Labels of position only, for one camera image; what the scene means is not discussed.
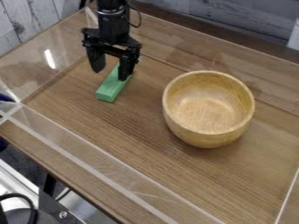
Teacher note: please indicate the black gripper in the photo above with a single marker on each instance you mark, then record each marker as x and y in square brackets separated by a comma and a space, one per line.
[113, 46]

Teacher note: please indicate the green rectangular block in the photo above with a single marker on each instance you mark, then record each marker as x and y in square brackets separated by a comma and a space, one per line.
[111, 87]

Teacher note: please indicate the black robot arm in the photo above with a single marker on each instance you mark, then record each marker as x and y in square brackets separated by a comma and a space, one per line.
[113, 21]

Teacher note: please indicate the light wooden bowl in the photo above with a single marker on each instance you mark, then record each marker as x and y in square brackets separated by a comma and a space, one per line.
[207, 108]

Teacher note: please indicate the clear acrylic tray walls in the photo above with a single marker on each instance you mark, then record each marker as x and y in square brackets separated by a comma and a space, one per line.
[112, 151]

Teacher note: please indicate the black table leg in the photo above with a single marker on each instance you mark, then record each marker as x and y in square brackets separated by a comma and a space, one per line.
[49, 184]

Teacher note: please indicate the black metal bracket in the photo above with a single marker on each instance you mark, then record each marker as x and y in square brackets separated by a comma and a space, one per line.
[52, 212]

